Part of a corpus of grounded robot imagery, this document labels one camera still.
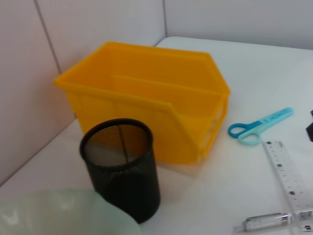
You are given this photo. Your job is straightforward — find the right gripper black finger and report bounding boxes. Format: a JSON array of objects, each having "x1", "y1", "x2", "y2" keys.
[{"x1": 305, "y1": 120, "x2": 313, "y2": 143}]

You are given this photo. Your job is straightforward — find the blue and teal scissors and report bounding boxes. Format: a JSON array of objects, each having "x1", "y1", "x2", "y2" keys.
[{"x1": 227, "y1": 107, "x2": 294, "y2": 146}]

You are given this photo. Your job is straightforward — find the clear plastic ruler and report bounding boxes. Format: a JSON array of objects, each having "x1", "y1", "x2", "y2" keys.
[{"x1": 261, "y1": 140, "x2": 313, "y2": 221}]

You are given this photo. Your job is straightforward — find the clear silver ballpoint pen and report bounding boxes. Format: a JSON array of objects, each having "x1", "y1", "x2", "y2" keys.
[{"x1": 233, "y1": 211, "x2": 313, "y2": 234}]

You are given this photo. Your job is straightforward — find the black mesh pen holder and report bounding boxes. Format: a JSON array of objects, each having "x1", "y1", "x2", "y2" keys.
[{"x1": 78, "y1": 117, "x2": 161, "y2": 224}]

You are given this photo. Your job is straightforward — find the green glass fruit plate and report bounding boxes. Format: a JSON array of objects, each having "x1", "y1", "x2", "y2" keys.
[{"x1": 0, "y1": 187, "x2": 142, "y2": 235}]

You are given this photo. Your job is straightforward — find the yellow plastic storage bin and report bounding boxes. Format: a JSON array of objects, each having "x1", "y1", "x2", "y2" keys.
[{"x1": 53, "y1": 41, "x2": 231, "y2": 165}]

